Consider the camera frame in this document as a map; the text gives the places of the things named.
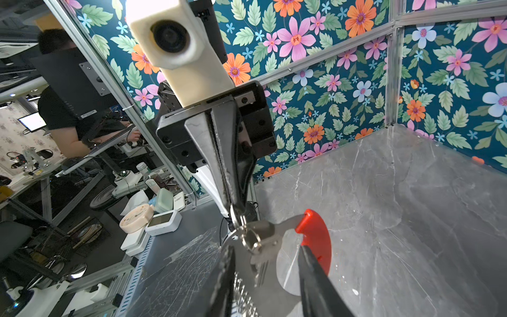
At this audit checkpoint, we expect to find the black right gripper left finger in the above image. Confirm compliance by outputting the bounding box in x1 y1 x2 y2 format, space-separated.
205 246 236 316

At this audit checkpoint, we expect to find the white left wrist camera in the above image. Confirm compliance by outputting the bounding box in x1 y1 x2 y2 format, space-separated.
125 1 234 108

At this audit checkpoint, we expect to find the white digital clock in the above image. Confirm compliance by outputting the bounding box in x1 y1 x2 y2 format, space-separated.
145 210 182 236

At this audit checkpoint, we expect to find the white perforated cable tray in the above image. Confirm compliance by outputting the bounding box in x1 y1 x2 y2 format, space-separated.
115 237 154 317

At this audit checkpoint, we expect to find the mint green box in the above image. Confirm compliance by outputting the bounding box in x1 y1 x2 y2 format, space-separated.
154 188 174 213

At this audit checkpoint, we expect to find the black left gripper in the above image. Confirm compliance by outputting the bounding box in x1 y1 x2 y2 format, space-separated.
157 81 277 216

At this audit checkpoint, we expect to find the person in black shirt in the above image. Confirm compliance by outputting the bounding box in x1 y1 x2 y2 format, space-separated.
35 29 130 159

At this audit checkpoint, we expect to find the aluminium frame corner post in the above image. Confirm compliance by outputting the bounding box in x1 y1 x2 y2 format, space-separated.
385 0 406 127

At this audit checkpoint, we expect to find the beige round alarm clock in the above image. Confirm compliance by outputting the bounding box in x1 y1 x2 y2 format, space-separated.
120 203 154 234

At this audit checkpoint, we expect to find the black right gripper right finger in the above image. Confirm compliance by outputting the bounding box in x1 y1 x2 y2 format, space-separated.
298 246 353 317

